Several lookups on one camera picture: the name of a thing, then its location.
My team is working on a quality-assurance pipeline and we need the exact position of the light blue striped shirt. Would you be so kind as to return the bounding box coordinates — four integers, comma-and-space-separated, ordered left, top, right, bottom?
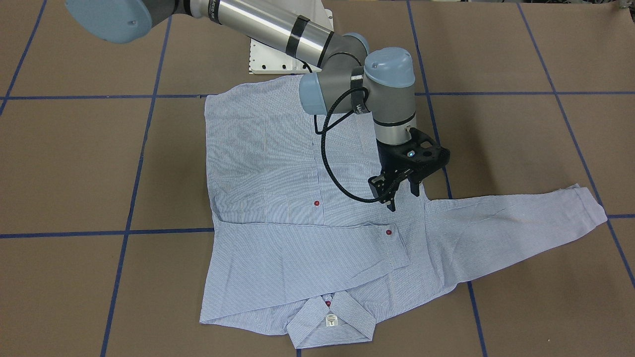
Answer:
199, 75, 606, 349

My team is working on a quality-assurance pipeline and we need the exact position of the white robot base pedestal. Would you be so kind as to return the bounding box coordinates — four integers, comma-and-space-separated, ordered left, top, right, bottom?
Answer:
249, 0, 338, 75

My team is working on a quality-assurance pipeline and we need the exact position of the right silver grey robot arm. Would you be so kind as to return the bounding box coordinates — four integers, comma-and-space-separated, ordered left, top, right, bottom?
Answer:
65, 0, 450, 212

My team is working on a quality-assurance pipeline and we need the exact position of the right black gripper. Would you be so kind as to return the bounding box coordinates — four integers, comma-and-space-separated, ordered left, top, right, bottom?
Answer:
368, 128, 450, 212

